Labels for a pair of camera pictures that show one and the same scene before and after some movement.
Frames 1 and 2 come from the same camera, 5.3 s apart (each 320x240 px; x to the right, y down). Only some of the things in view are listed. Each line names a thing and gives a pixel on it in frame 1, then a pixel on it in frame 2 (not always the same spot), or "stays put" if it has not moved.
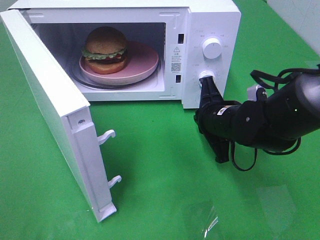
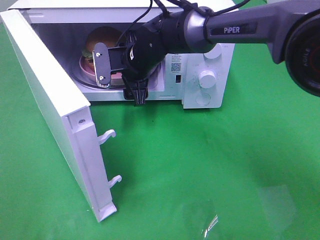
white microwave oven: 70,115 stays put
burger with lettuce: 105,52 stays put
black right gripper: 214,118 to 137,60
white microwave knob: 206,73 stays put
